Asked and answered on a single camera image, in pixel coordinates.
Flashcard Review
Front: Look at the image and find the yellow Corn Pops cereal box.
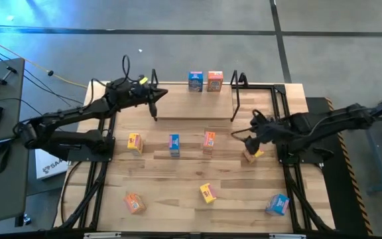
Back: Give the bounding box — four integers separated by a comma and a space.
243, 148, 265, 164
127, 133, 145, 156
199, 183, 218, 204

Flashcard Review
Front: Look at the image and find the blue metal stand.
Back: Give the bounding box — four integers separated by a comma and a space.
343, 86, 382, 195

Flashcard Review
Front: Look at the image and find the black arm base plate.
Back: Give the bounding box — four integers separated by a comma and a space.
276, 137, 325, 165
67, 137, 116, 163

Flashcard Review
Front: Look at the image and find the yellow floor cable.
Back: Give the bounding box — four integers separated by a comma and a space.
0, 32, 89, 89

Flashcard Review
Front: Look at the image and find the blue cereal box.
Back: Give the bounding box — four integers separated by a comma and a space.
168, 133, 181, 157
265, 193, 290, 217
188, 70, 204, 93

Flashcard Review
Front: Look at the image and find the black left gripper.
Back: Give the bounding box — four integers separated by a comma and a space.
128, 72, 169, 121

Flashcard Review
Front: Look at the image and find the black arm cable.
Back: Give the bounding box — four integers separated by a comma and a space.
90, 54, 132, 100
230, 127, 257, 142

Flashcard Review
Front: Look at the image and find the orange cereal box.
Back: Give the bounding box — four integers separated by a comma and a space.
206, 70, 224, 92
202, 131, 216, 155
123, 193, 147, 215

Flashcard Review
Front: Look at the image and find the silver metal bracket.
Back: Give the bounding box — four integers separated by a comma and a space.
269, 233, 307, 239
84, 232, 122, 239

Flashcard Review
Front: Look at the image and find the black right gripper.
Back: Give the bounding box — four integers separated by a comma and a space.
243, 109, 280, 155

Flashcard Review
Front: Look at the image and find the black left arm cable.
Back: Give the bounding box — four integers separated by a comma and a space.
90, 54, 132, 100

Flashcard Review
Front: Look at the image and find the desk caster wheel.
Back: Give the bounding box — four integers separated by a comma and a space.
14, 214, 32, 228

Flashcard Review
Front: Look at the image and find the white printed cardboard box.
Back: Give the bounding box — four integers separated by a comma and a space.
34, 147, 71, 181

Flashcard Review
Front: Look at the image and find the black mat with hazard stripe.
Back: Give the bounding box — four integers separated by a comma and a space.
305, 96, 374, 236

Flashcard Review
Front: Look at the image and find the black floor cable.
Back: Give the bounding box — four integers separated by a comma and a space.
0, 42, 85, 107

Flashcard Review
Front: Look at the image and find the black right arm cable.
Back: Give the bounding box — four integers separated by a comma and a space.
230, 127, 257, 142

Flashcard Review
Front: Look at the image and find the black aluminium rig frame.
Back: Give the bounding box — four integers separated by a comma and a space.
58, 74, 336, 233

